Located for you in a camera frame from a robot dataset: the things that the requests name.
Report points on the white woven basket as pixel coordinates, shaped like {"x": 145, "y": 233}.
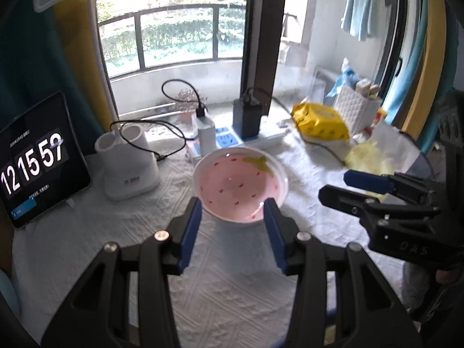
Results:
{"x": 358, "y": 112}

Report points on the grey folded cloth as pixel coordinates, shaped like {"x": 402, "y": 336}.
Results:
{"x": 420, "y": 166}

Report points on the stacked steel pastel bowls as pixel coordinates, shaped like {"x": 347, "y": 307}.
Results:
{"x": 9, "y": 294}

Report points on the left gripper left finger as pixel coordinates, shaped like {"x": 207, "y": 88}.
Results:
{"x": 183, "y": 233}

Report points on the white power strip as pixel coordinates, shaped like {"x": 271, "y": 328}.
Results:
{"x": 269, "y": 136}

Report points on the tablet showing clock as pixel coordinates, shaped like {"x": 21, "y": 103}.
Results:
{"x": 42, "y": 164}

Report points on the hanging light blue towel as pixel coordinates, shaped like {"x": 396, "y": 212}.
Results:
{"x": 359, "y": 18}

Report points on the pink strawberry bowl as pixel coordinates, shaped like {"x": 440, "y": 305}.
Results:
{"x": 233, "y": 184}

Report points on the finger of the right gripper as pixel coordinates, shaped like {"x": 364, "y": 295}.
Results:
{"x": 349, "y": 202}
{"x": 380, "y": 184}

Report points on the black power adapter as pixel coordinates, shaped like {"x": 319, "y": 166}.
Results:
{"x": 246, "y": 117}

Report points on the operator right hand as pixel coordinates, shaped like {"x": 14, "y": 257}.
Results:
{"x": 447, "y": 277}

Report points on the white desk lamp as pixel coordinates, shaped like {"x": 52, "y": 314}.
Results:
{"x": 129, "y": 167}

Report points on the yellow tissue pack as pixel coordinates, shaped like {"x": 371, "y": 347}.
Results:
{"x": 385, "y": 152}

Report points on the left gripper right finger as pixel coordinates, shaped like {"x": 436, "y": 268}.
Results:
{"x": 282, "y": 232}

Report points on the yellow wet wipes pack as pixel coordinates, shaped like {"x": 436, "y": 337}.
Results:
{"x": 319, "y": 121}

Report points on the white phone charger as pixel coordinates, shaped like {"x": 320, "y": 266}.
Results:
{"x": 206, "y": 134}

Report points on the white textured tablecloth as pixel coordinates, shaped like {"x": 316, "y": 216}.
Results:
{"x": 231, "y": 295}

